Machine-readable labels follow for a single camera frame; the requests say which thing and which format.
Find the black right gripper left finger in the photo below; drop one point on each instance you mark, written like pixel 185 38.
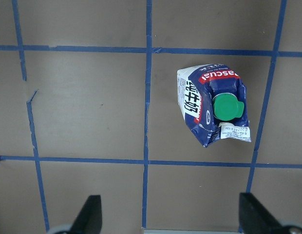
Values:
pixel 89 219

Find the blue white milk carton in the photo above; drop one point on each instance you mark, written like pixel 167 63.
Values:
pixel 212 99

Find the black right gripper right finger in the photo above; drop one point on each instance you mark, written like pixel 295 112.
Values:
pixel 254 218

